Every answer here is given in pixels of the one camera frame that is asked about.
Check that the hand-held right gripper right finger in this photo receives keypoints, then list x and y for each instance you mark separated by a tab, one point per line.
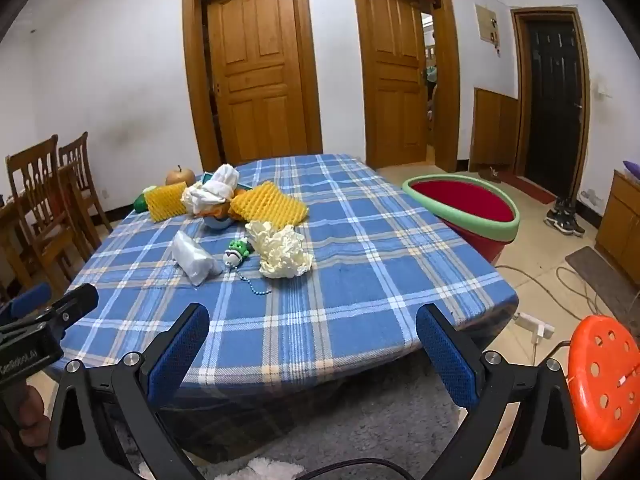
445	360

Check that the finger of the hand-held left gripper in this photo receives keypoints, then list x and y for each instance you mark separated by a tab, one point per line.
75	300
30	297

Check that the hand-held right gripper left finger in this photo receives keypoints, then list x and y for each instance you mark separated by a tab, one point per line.
182	345

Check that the small yellow foam net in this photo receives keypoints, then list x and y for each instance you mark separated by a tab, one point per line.
165	201

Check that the cream foam wrap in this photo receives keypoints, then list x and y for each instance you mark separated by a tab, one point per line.
280	250

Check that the orange peel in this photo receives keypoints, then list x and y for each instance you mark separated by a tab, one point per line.
216	212

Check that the red bin with green rim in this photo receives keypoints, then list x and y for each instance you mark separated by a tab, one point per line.
465	202

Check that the white tissue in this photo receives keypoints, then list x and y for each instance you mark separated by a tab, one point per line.
215	187

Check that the large yellow foam net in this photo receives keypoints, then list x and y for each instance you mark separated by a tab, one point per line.
270	205

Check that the white and teal carton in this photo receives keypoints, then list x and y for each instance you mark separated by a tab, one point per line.
205	178

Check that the person's left hand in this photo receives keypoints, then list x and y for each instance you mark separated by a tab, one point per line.
32	410

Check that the white tissue pack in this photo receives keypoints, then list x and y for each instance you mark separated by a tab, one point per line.
195	260

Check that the wooden chair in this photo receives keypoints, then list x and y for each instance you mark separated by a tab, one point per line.
82	180
37	210

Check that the white power strip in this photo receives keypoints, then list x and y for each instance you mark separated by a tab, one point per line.
532	323

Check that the grey rug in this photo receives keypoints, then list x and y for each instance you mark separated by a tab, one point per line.
375	425

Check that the small green object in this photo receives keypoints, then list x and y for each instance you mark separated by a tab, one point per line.
141	203

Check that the light blue bowl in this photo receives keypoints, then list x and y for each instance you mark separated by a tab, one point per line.
218	225

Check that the blue plaid tablecloth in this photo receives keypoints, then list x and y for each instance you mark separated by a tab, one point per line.
350	260

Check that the white fluffy cloth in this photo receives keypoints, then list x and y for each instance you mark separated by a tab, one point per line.
260	470

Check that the orange plastic stool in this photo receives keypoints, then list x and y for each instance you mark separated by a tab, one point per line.
600	385

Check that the brown apple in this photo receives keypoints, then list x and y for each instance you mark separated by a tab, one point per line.
180	175

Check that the grey door mat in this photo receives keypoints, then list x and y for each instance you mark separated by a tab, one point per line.
600	277

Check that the red door mat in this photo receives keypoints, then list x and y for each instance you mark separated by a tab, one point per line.
530	187

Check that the brown slipper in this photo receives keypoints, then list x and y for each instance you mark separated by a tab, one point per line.
492	173

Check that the wooden cabinet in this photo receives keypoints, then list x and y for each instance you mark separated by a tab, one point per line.
620	220

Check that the purple cloth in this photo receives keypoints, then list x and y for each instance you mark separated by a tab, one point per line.
632	169

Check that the closed wooden door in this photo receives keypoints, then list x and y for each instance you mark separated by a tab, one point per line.
250	75

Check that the black door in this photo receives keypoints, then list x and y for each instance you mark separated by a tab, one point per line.
552	100

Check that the open wooden door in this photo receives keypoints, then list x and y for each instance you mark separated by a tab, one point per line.
395	80

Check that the wooden wall panel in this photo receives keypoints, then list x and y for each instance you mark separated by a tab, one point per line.
495	130

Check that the white wall socket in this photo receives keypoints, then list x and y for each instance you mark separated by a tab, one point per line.
603	89

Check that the wall fuse box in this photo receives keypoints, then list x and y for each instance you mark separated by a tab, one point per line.
486	22

